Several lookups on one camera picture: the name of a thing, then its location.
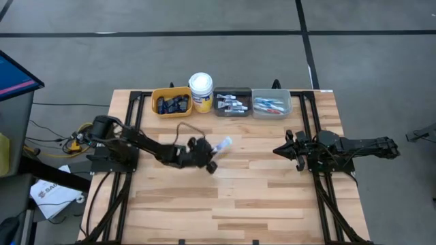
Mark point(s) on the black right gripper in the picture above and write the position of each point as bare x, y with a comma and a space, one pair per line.
306, 149

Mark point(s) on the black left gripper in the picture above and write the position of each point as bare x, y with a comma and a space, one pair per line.
194, 153

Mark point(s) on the white toothpaste tube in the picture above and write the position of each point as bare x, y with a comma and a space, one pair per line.
230, 102
225, 143
235, 111
225, 96

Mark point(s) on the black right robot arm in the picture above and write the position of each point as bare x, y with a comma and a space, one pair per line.
361, 146

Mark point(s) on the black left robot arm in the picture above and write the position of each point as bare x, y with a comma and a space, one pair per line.
143, 143

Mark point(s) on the beige plastic bin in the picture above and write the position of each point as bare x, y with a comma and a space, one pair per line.
289, 112

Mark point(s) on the red toothbrush pack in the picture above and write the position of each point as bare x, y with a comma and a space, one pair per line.
272, 111

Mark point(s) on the dark grey plastic bin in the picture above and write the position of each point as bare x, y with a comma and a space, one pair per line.
233, 90

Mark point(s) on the yellow Lysol wipes canister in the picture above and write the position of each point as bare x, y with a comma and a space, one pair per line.
201, 83

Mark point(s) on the yellow plastic bin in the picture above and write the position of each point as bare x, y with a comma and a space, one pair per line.
172, 91

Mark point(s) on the black desk leg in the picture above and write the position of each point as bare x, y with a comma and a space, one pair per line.
51, 175

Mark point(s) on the grey cart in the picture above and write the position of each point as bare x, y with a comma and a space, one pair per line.
17, 129

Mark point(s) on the dark grey cabinet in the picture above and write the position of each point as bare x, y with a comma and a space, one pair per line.
13, 197

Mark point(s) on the yellow container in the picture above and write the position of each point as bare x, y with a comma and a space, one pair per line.
4, 153

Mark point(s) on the blue lit monitor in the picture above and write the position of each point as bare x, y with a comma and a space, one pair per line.
13, 78

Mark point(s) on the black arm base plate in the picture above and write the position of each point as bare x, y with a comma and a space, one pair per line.
98, 163
340, 166

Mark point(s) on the black table frame rails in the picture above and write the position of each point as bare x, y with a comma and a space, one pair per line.
136, 94

